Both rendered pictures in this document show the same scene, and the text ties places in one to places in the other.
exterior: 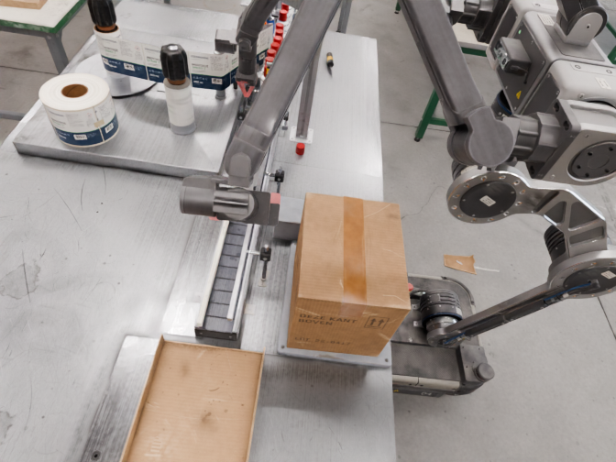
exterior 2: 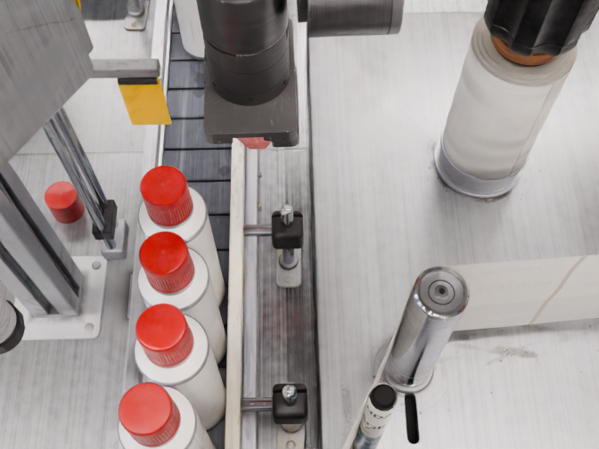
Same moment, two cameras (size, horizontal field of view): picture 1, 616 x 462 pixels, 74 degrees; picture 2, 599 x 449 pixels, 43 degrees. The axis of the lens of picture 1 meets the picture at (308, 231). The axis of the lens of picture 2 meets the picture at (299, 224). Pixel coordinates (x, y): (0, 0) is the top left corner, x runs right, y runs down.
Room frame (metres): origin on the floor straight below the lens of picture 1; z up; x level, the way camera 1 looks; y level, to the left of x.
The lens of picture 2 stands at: (1.56, 0.36, 1.55)
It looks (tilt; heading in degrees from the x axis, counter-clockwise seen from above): 63 degrees down; 184
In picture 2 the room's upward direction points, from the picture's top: straight up
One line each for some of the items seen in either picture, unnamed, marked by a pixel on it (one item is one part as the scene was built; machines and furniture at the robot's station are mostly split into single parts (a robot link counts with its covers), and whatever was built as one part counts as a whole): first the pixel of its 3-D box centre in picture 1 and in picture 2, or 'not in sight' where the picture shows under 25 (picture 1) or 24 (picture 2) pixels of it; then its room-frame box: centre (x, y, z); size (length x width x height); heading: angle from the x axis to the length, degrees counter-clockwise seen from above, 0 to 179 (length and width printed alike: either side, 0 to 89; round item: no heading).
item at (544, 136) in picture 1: (530, 137); not in sight; (0.64, -0.35, 1.45); 0.09 x 0.08 x 0.12; 6
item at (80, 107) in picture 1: (82, 110); not in sight; (1.03, 0.81, 0.95); 0.20 x 0.20 x 0.14
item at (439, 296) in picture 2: (219, 74); (422, 335); (1.36, 0.44, 0.97); 0.05 x 0.05 x 0.19
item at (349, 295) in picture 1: (342, 276); not in sight; (0.58, -0.11, 0.99); 0.30 x 0.24 x 0.27; 6
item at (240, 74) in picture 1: (247, 65); (248, 56); (1.22, 0.30, 1.12); 0.10 x 0.07 x 0.07; 5
